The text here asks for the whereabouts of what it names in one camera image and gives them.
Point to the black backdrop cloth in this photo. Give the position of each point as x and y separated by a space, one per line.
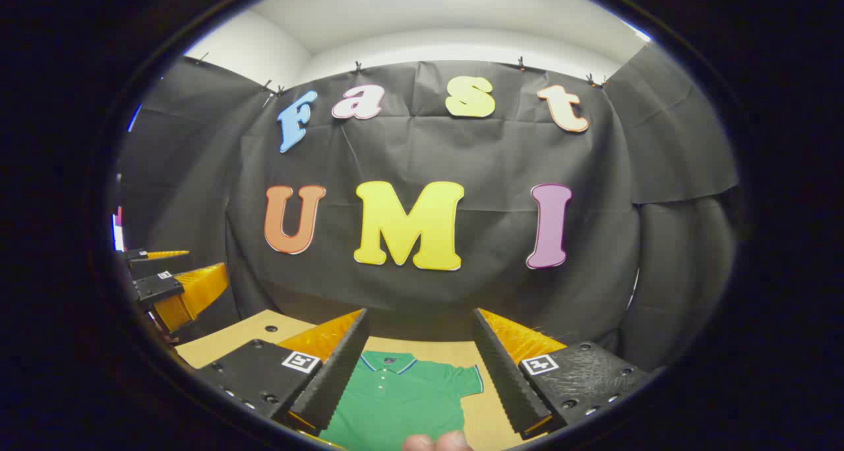
461 154

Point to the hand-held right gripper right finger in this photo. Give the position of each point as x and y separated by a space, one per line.
504 378

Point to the green T-shirt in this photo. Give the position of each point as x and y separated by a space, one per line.
402 398

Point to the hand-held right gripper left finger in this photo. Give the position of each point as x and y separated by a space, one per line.
339 378

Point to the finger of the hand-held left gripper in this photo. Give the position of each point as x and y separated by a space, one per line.
158 287
135 255

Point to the white and red panel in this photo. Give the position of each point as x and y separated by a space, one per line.
119 237

